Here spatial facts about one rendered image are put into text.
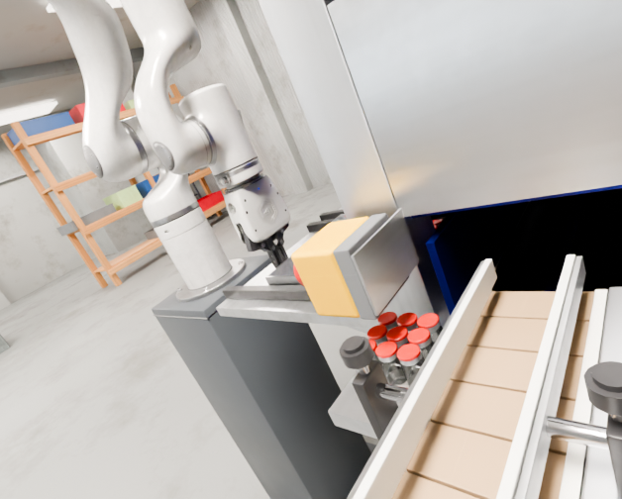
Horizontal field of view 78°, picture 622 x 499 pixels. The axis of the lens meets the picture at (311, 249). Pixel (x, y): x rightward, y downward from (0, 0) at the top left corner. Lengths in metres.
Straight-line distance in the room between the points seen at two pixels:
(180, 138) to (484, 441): 0.53
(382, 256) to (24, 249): 10.87
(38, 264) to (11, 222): 1.10
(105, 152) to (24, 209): 10.34
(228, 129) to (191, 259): 0.39
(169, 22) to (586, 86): 0.55
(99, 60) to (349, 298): 0.71
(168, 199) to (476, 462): 0.80
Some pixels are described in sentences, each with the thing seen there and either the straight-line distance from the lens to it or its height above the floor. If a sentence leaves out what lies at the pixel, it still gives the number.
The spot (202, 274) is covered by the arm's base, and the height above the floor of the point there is 0.90.
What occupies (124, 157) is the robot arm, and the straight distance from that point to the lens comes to 0.91.
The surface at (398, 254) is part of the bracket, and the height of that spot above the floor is 0.99.
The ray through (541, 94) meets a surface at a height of 1.09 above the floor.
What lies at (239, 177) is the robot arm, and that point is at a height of 1.09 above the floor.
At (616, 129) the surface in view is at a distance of 0.33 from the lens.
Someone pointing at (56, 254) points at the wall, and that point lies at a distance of 11.24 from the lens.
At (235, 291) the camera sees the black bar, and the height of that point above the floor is 0.90.
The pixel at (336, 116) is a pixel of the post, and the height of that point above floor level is 1.13.
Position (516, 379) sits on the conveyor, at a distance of 0.31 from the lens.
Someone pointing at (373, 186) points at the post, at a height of 1.05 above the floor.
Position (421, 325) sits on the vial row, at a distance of 0.38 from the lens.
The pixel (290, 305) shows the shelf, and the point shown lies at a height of 0.88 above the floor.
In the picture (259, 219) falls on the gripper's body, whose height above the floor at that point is 1.01.
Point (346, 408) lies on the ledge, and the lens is 0.40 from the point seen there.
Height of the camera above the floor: 1.14
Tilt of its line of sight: 18 degrees down
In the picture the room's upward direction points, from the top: 24 degrees counter-clockwise
